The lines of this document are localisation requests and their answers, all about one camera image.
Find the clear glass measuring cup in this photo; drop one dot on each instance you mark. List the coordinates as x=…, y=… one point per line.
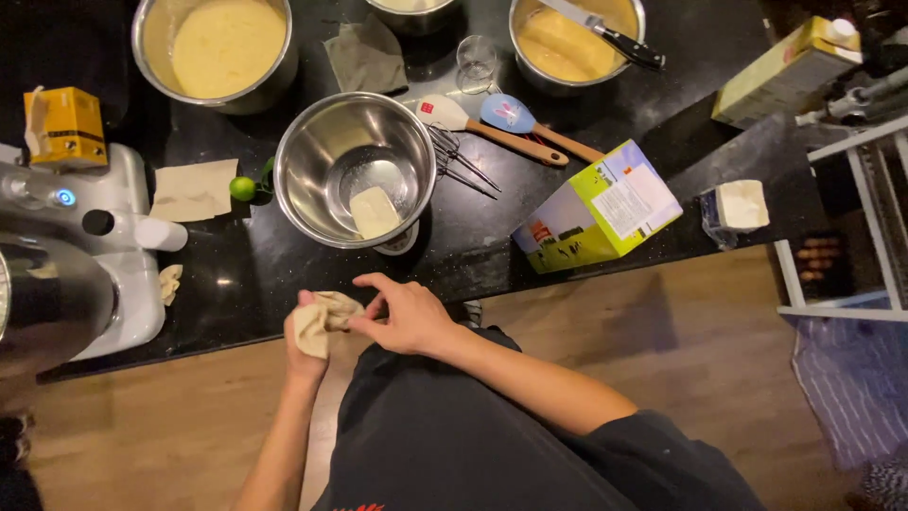
x=477, y=64

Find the metal mixer beaters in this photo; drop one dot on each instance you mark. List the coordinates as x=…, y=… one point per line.
x=454, y=160

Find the grey-brown paper towel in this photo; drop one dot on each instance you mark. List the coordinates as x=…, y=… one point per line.
x=365, y=60

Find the empty steel mixing bowl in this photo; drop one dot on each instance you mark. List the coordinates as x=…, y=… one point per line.
x=333, y=152

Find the yellow cream carton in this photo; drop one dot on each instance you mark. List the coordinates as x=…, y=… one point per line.
x=780, y=74

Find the white kitchen scale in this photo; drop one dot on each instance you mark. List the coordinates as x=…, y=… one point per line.
x=401, y=241

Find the steel bowl with yellow batter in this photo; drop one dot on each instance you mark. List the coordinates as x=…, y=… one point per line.
x=560, y=46

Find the person's black apron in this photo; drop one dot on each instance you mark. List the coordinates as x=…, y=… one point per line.
x=482, y=447

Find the tray of baked pastries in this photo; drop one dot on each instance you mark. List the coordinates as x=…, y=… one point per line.
x=819, y=264

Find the steel stand mixer bowl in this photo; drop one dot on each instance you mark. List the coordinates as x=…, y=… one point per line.
x=49, y=298

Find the small steel bowl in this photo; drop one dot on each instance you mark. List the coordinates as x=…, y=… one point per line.
x=415, y=11

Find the person's right fingers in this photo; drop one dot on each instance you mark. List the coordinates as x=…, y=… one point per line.
x=377, y=282

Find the person's right hand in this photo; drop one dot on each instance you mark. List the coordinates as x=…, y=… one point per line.
x=415, y=323

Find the dark furry item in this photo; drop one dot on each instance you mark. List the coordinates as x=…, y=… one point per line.
x=14, y=454

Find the steel bowl with pale batter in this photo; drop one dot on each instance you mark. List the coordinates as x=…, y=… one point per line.
x=227, y=46

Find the green and white carton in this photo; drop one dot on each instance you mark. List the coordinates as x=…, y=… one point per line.
x=603, y=213

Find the patterned fabric item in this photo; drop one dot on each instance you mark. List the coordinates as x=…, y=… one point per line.
x=887, y=486

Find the butter block in wrapper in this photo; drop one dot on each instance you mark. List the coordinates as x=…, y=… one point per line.
x=738, y=207

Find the person's left fingers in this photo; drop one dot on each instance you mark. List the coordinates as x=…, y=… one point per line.
x=306, y=299

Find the person's left hand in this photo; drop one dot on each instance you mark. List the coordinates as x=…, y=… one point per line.
x=305, y=360

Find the flat beige paper towel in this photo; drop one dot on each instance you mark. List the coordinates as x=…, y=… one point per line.
x=193, y=190

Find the butter piece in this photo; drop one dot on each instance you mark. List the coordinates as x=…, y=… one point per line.
x=374, y=211

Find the brown paper towel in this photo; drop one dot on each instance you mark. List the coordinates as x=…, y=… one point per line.
x=323, y=325

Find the white metal rack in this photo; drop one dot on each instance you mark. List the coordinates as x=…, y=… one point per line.
x=858, y=227

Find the white stand mixer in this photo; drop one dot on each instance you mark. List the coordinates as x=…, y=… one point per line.
x=120, y=234

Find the yellow orange box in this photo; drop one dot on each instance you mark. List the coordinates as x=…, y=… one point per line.
x=67, y=128

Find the striped purple cloth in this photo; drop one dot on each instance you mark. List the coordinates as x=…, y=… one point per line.
x=855, y=383

